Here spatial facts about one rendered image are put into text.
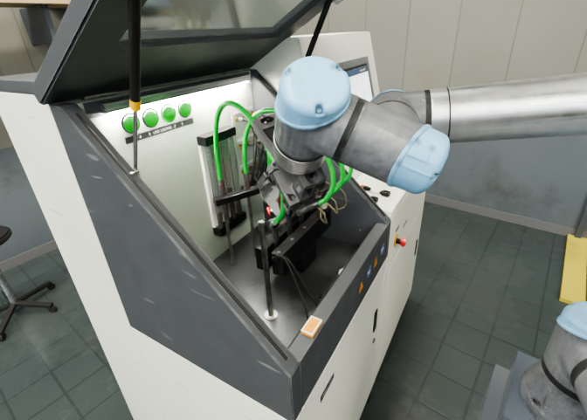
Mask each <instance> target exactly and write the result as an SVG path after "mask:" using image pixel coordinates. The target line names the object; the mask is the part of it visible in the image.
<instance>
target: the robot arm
mask: <svg viewBox="0 0 587 420"><path fill-rule="evenodd" d="M274 110H275V114H270V115H267V116H265V117H262V118H259V119H257V120H253V121H252V126H253V131H254V133H255V134H256V135H257V136H258V137H259V139H260V140H261V142H262V143H263V144H264V146H265V147H266V148H267V150H268V151H269V152H270V154H271V155H272V156H273V158H274V162H272V163H270V164H269V166H268V167H267V168H266V172H264V173H263V175H262V176H261V177H260V179H259V181H258V186H259V192H260V194H261V197H262V199H263V201H264V203H268V205H269V206H270V208H271V209H272V211H273V213H274V214H275V215H276V216H279V215H280V208H279V204H278V200H279V198H280V193H281V195H282V196H283V199H282V205H283V207H284V209H285V211H286V213H287V215H289V214H290V210H291V211H295V210H297V209H300V208H303V207H304V208H306V207H307V206H309V205H311V204H314V203H317V202H319V200H320V199H321V198H322V199H324V197H325V195H326V194H327V192H328V190H329V186H328V184H327V183H326V179H327V177H326V175H325V173H324V172H323V170H322V168H321V165H322V164H323V162H324V160H325V157H328V158H330V159H332V160H335V161H337V162H339V163H341V164H343V165H346V166H348V167H350V168H352V169H355V170H357V171H359V172H362V173H364V174H365V175H367V176H371V177H373V178H375V179H377V180H379V181H381V182H385V183H387V185H388V186H390V187H396V188H399V189H402V190H405V191H407V192H410V193H412V194H420V193H422V192H424V191H426V190H427V189H428V188H429V187H430V186H431V185H432V184H433V183H434V182H435V180H436V179H437V177H438V176H439V174H440V172H441V170H442V168H443V167H444V165H445V162H446V159H447V157H448V155H449V151H450V143H455V142H469V141H498V140H512V139H526V138H540V137H554V136H569V135H583V134H587V72H583V73H575V74H567V75H558V76H550V77H542V78H534V79H518V80H510V81H502V82H494V83H486V84H478V85H469V86H454V87H445V88H437V89H430V90H421V91H412V92H405V91H402V90H397V89H390V90H385V91H383V92H380V93H379V94H378V95H376V96H375V97H374V98H373V99H372V100H371V101H368V100H365V99H362V98H360V97H359V96H357V95H355V94H353V93H351V84H350V80H349V76H348V74H347V73H346V72H344V71H343V69H341V67H340V66H339V65H338V64H337V63H336V62H334V61H333V60H331V59H327V58H323V57H318V56H310V57H305V58H301V59H297V60H295V61H294V62H293V63H292V64H290V65H289V66H288V67H287V68H286V70H285V71H284V72H283V73H282V74H281V77H280V82H279V89H278V94H277V96H276V99H275V102H274ZM285 201H286V203H287V206H288V208H287V207H286V205H285ZM519 391H520V395H521V399H522V401H523V403H524V405H525V406H526V408H527V409H528V411H529V412H530V414H531V415H532V416H533V417H534V418H535V419H536V420H587V301H579V302H574V303H571V304H569V305H567V306H566V307H565V308H564V309H563V311H562V313H561V315H560V316H558V317H557V319H556V326H555V329H554V331H553V333H552V335H551V337H550V339H549V343H548V345H547V347H546V349H545V352H544V354H543V356H542V358H541V359H540V360H538V361H537V362H535V363H534V364H532V365H531V366H529V367H528V368H527V369H526V370H525V371H524V373H523V374H522V377H521V380H520V383H519Z"/></svg>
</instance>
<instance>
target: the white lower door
mask: <svg viewBox="0 0 587 420"><path fill-rule="evenodd" d="M384 267H385V261H384V262H383V265H382V267H381V269H380V270H379V272H378V274H377V276H376V277H375V279H374V281H373V283H372V284H371V286H370V288H369V290H368V291H367V293H366V295H365V297H364V299H363V301H362V303H361V305H360V306H359V307H358V309H357V311H356V313H355V315H354V317H353V319H352V321H351V322H350V323H349V326H348V328H347V329H346V331H345V333H344V335H343V337H342V338H341V340H340V342H339V344H338V345H337V347H336V349H335V351H334V353H333V354H332V356H331V358H330V359H329V361H328V364H327V366H326V367H325V368H324V370H323V372H322V374H321V376H320V378H319V380H318V382H317V383H316V384H315V386H314V388H313V390H312V392H311V394H310V396H309V397H308V399H307V401H306V403H305V404H304V406H303V407H302V410H301V412H300V414H299V419H300V420H357V419H358V417H359V416H360V413H361V411H362V408H363V405H364V403H365V400H366V398H367V395H368V394H369V390H370V387H371V385H372V383H373V381H374V375H375V366H376V349H377V339H378V330H379V321H380V312H381V303H382V293H383V275H384Z"/></svg>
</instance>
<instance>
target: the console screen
mask: <svg viewBox="0 0 587 420"><path fill-rule="evenodd" d="M337 64H338V65H339V66H340V67H341V69H343V71H344V72H346V73H347V74H348V76H349V80H350V84H351V93H353V94H355V95H357V96H359V97H360V98H362V99H365V100H368V101H371V100H372V99H373V98H374V97H375V95H374V90H373V85H372V79H371V74H370V68H369V59H368V56H366V57H361V58H358V59H351V60H348V61H344V62H340V63H337Z"/></svg>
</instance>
